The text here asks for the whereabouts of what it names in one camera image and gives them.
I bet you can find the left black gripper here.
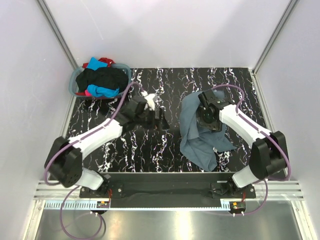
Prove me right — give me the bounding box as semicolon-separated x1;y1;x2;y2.
135;108;171;132

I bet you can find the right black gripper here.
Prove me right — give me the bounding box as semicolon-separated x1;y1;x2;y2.
191;106;223;134

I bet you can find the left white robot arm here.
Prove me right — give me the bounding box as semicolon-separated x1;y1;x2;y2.
44;91;169;198

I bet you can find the aluminium frame rail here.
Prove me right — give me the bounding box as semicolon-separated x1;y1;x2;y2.
33;181;304;211

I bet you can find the pink garment in basket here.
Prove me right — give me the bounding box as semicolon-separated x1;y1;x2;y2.
84;90;92;97

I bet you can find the red t shirt in basket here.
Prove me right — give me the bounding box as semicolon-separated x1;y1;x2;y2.
75;57;120;98

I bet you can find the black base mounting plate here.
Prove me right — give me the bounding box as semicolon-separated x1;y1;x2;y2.
81;172;252;198

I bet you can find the teal plastic laundry basket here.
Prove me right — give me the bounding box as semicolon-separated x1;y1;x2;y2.
68;63;132;100

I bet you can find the cyan t shirt in basket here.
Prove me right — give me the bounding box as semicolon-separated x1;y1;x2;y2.
86;57;119;98

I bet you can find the black t shirt in basket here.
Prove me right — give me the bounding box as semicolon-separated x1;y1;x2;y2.
75;67;129;93

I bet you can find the grey blue t shirt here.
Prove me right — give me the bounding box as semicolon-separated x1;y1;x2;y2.
179;91;236;172

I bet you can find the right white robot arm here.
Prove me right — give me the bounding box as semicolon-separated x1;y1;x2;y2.
196;90;290;199

